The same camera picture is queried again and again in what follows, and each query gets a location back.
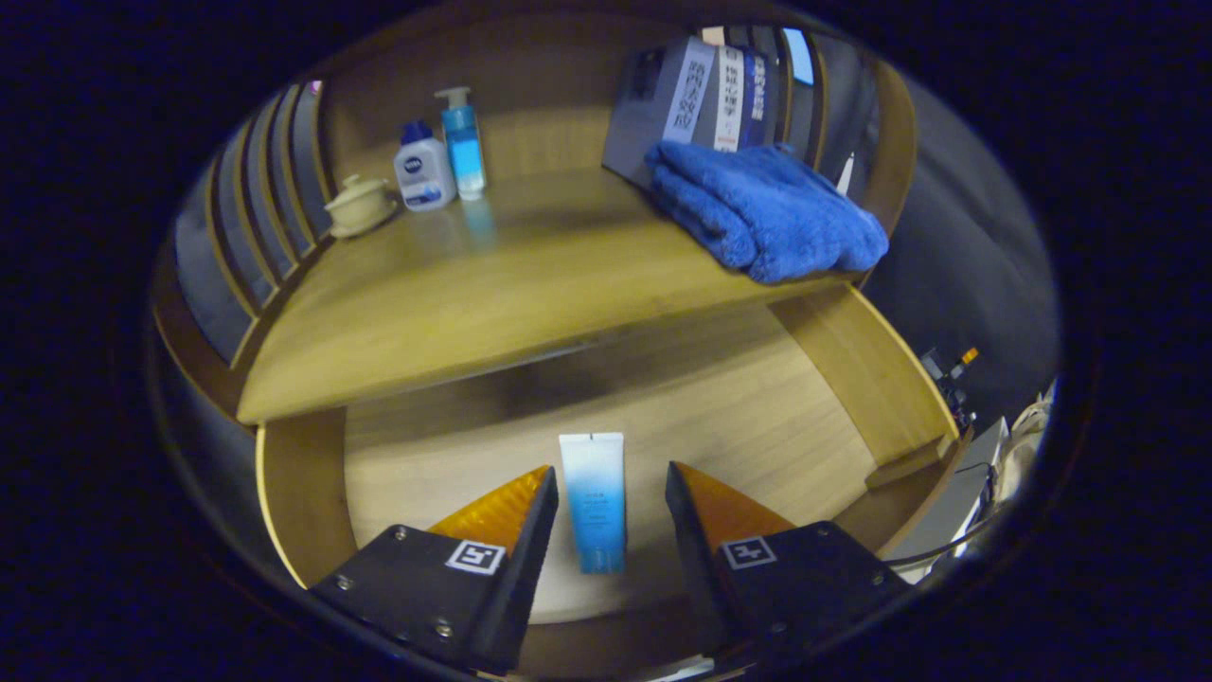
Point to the blue folded towel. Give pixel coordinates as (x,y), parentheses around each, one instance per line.
(767,208)

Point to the white bottle blue cap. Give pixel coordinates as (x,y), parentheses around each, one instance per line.
(424,175)

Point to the blue pump bottle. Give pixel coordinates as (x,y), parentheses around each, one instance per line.
(464,152)

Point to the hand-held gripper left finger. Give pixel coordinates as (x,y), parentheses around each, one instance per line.
(530,568)

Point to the cream lidded teacup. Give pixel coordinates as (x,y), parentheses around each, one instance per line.
(360,204)

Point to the blue gradient tube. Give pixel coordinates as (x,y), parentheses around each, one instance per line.
(595,493)

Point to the black device with orange tip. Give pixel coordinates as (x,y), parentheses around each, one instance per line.
(947,374)

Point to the wooden cabinet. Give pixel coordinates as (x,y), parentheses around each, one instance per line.
(549,66)

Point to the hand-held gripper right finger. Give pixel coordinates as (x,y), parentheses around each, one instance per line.
(696,559)

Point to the wooden drawer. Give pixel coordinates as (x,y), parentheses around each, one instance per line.
(720,407)

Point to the dark blue spine book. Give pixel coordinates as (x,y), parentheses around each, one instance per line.
(755,95)

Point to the wooden countertop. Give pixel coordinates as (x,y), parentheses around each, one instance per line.
(454,303)

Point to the grey spine book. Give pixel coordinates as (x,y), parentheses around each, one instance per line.
(653,104)

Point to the white spine book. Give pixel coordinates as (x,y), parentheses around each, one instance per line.
(727,95)

